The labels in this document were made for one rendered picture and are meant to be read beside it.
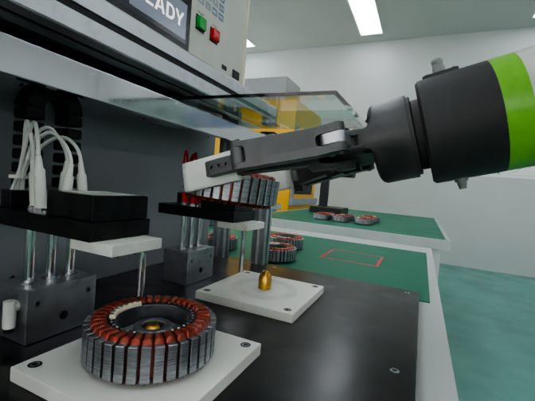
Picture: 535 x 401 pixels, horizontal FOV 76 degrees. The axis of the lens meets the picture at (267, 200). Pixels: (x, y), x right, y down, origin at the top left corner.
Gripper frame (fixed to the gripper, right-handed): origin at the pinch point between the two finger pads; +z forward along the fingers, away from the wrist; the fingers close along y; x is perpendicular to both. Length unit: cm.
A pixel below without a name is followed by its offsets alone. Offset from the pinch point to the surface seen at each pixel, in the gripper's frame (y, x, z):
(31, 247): 13.6, 4.9, 15.8
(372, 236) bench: -147, 14, 11
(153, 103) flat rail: 3.8, -10.5, 7.2
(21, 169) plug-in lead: 13.5, -3.3, 16.8
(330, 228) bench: -146, 7, 32
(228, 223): -10.2, 4.1, 8.0
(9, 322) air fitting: 15.5, 11.7, 16.5
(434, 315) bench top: -30.4, 23.7, -17.0
